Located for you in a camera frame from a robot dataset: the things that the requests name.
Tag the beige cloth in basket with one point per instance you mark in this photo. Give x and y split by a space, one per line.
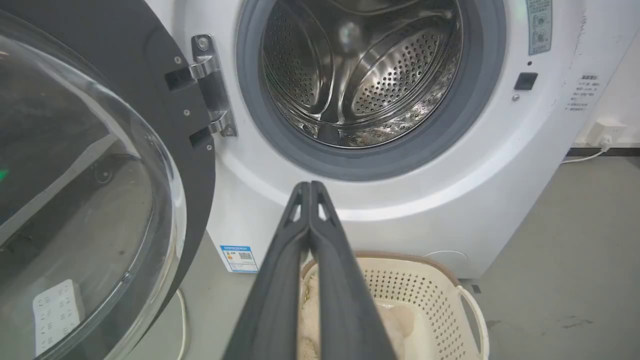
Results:
400 325

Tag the blue energy label sticker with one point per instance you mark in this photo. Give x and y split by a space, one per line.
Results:
239 258

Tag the washer door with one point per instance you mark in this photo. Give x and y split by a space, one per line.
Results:
95 165

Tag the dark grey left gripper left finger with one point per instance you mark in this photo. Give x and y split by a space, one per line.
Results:
280 300

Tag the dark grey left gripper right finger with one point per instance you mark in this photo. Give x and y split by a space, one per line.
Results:
345 305

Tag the white power strip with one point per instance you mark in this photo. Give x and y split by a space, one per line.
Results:
57 315

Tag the cream perforated laundry basket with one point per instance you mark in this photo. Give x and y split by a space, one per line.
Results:
425 295

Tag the chrome door hinge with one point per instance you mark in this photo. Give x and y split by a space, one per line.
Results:
212 85

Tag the white front-load washing machine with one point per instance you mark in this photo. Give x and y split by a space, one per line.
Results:
450 190

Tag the white wall socket plug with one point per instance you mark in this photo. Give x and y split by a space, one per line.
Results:
606 133

